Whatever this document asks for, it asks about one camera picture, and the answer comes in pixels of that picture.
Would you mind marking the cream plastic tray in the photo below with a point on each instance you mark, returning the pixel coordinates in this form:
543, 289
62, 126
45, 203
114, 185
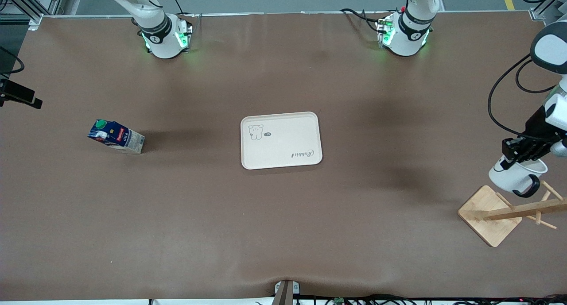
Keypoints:
281, 141

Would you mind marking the metal table edge clamp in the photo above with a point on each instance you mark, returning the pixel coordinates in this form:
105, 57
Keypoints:
286, 291

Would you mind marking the wooden mug tree stand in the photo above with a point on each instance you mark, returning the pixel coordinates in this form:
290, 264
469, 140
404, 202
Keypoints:
487, 214

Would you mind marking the brown table cover mat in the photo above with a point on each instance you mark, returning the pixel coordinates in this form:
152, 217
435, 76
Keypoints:
283, 229

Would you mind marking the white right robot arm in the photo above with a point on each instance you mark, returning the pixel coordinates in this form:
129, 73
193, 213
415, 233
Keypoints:
161, 39

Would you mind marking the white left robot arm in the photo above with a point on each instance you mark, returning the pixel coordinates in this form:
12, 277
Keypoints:
409, 30

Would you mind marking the blue milk carton green cap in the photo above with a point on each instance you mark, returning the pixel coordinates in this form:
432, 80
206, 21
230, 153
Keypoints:
116, 137

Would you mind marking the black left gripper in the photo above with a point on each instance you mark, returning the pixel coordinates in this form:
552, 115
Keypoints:
537, 129

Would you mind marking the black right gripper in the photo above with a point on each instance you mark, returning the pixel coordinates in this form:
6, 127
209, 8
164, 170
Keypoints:
17, 92

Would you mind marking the silver table edge rail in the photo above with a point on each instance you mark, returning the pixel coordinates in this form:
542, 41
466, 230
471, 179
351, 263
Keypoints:
288, 13

